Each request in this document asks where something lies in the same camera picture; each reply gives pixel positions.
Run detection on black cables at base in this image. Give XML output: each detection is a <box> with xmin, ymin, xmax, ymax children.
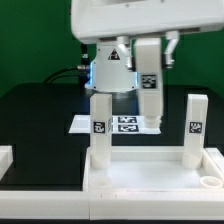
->
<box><xmin>43</xmin><ymin>66</ymin><xmax>84</xmax><ymax>84</ymax></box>

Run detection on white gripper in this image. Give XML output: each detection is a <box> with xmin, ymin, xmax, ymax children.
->
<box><xmin>71</xmin><ymin>0</ymin><xmax>224</xmax><ymax>71</ymax></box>

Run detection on white desk top tray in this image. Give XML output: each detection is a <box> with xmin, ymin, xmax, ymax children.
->
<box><xmin>83</xmin><ymin>146</ymin><xmax>224</xmax><ymax>191</ymax></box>

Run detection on paper sheet with markers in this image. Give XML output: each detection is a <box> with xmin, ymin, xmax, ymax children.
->
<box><xmin>69</xmin><ymin>115</ymin><xmax>161</xmax><ymax>135</ymax></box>

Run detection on white left fence block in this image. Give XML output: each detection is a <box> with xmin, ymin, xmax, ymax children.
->
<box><xmin>0</xmin><ymin>146</ymin><xmax>13</xmax><ymax>180</ymax></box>

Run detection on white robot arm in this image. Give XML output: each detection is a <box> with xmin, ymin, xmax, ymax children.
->
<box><xmin>71</xmin><ymin>0</ymin><xmax>224</xmax><ymax>93</ymax></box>

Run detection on white front fence bar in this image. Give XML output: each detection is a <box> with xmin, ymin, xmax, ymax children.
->
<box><xmin>0</xmin><ymin>190</ymin><xmax>224</xmax><ymax>220</ymax></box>

